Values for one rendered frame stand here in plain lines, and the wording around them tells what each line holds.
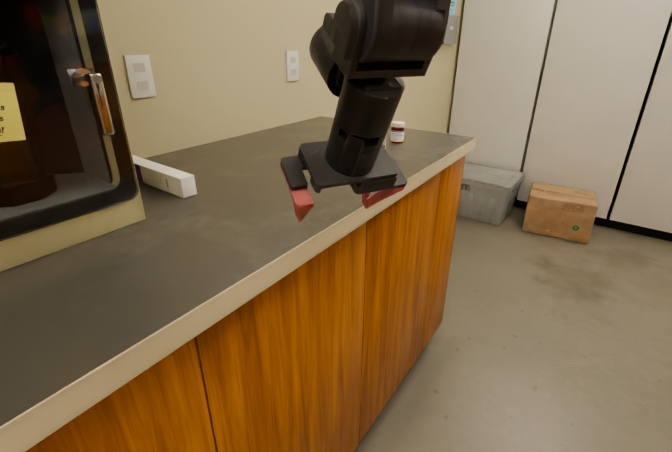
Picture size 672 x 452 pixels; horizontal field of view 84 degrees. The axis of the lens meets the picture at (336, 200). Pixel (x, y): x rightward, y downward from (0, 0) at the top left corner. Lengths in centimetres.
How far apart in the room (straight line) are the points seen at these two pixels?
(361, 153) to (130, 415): 43
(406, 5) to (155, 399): 54
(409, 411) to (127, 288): 121
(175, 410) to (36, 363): 20
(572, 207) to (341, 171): 257
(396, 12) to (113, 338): 44
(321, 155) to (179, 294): 27
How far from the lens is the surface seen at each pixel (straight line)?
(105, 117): 66
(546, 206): 291
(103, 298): 59
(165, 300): 54
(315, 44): 42
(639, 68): 309
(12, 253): 73
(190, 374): 61
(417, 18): 32
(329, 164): 41
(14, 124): 68
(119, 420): 58
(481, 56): 322
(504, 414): 168
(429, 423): 158
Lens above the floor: 125
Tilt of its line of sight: 23 degrees down
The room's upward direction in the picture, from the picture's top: straight up
